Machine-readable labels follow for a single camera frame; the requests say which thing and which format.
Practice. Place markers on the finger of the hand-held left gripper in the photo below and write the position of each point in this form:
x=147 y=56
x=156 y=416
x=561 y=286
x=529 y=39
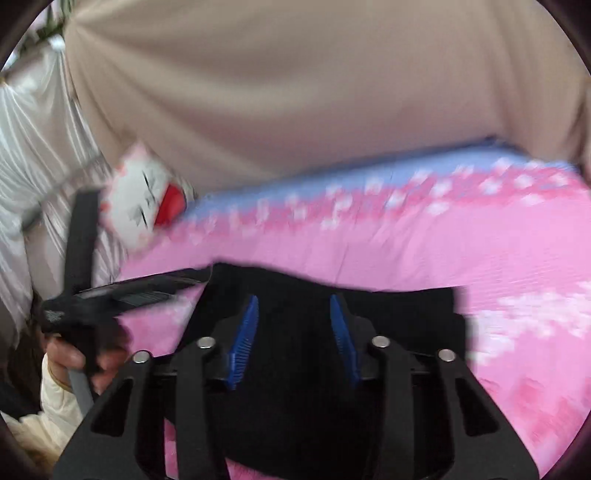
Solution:
x=147 y=300
x=152 y=279

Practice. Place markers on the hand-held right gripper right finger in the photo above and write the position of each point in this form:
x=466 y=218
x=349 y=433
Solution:
x=344 y=341

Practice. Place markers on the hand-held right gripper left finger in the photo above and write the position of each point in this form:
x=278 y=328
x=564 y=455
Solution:
x=242 y=341

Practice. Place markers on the black pants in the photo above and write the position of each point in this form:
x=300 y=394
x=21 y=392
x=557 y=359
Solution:
x=300 y=392

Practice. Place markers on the person's left forearm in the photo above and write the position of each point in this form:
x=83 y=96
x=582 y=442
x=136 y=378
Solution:
x=51 y=406

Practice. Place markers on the person's left hand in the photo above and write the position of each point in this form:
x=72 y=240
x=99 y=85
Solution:
x=64 y=355

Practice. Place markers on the cat face pillow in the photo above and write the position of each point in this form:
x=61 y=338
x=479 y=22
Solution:
x=138 y=198

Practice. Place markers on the white satin curtain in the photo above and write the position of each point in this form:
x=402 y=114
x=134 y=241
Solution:
x=27 y=161

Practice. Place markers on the pink rose print bedsheet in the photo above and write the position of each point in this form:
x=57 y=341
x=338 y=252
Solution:
x=415 y=240

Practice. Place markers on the beige backdrop cloth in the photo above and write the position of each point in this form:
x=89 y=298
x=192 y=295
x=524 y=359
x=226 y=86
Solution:
x=300 y=92

